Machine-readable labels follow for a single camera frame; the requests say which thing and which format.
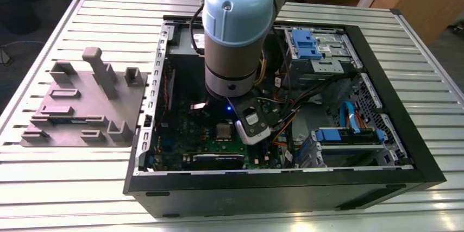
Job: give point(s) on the green motherboard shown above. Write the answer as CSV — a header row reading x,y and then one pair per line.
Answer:
x,y
188,134

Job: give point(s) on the hard disk in blue carrier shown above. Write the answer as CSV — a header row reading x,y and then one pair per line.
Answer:
x,y
329,135

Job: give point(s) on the blue expansion slot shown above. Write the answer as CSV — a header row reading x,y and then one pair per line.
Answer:
x,y
166,145

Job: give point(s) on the black RAM slot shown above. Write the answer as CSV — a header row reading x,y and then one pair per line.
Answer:
x,y
252,154
258,153

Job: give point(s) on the metal drive cage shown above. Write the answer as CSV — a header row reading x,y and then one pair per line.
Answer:
x,y
325,66

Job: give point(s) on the RAM stick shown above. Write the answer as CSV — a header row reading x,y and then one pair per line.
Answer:
x,y
266,150
68,120

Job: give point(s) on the black graphics card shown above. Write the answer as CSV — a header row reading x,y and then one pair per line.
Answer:
x,y
217,161

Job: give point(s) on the blue drive bay latch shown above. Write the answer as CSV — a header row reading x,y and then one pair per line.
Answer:
x,y
304,44

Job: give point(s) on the silver CPU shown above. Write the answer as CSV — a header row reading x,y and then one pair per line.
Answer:
x,y
224,132

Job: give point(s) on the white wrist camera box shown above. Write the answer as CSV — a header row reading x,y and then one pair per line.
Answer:
x,y
258,134

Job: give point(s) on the grey power supply unit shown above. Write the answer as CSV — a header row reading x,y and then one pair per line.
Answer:
x,y
182,66

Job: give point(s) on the metal disk bay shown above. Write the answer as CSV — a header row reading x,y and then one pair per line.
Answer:
x,y
350,147

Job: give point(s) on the black PC case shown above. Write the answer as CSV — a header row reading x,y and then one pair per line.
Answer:
x,y
253,196

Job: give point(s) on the grey parts rack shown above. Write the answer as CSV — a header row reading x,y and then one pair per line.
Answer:
x,y
93,107

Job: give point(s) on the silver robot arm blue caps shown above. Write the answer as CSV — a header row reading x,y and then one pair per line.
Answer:
x,y
234,39

